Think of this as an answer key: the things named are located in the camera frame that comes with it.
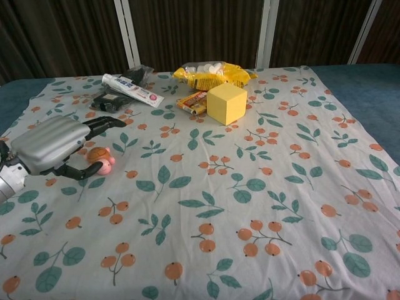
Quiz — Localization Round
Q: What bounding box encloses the yellow snack bag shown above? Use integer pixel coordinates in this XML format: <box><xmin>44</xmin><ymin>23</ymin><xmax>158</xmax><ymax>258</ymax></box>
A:
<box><xmin>172</xmin><ymin>61</ymin><xmax>258</xmax><ymax>91</ymax></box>

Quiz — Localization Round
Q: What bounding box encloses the black packaged item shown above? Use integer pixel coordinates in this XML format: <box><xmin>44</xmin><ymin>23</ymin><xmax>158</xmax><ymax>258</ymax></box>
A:
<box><xmin>92</xmin><ymin>64</ymin><xmax>154</xmax><ymax>113</ymax></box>

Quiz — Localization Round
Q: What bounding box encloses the orange pink turtle toy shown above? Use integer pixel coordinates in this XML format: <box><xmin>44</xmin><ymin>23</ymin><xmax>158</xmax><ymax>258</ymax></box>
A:
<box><xmin>86</xmin><ymin>146</ymin><xmax>116</xmax><ymax>176</ymax></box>

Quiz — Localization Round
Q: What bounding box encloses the floral patterned tablecloth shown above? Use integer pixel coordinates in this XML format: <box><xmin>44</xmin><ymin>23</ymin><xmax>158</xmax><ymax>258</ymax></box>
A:
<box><xmin>0</xmin><ymin>64</ymin><xmax>400</xmax><ymax>300</ymax></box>

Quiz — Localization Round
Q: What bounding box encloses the yellow foam cube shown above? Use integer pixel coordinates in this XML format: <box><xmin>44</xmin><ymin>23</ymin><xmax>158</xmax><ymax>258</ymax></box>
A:
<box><xmin>206</xmin><ymin>82</ymin><xmax>248</xmax><ymax>126</ymax></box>

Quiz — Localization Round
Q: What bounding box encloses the white partition frame post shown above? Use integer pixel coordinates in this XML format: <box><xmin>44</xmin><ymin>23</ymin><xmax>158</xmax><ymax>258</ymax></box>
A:
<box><xmin>256</xmin><ymin>0</ymin><xmax>279</xmax><ymax>69</ymax></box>
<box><xmin>112</xmin><ymin>0</ymin><xmax>139</xmax><ymax>68</ymax></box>
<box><xmin>347</xmin><ymin>0</ymin><xmax>384</xmax><ymax>65</ymax></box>

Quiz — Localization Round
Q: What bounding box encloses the white toothpaste tube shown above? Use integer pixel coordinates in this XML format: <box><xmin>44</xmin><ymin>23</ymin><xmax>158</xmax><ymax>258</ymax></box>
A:
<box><xmin>101</xmin><ymin>73</ymin><xmax>165</xmax><ymax>109</ymax></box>

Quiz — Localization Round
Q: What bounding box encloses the orange candy bar wrapper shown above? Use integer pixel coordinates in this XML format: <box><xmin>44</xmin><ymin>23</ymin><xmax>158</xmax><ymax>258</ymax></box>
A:
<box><xmin>176</xmin><ymin>90</ymin><xmax>209</xmax><ymax>115</ymax></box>

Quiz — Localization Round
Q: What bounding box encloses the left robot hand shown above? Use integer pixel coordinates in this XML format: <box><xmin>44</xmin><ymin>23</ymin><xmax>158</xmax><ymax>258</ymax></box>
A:
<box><xmin>10</xmin><ymin>114</ymin><xmax>127</xmax><ymax>181</ymax></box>

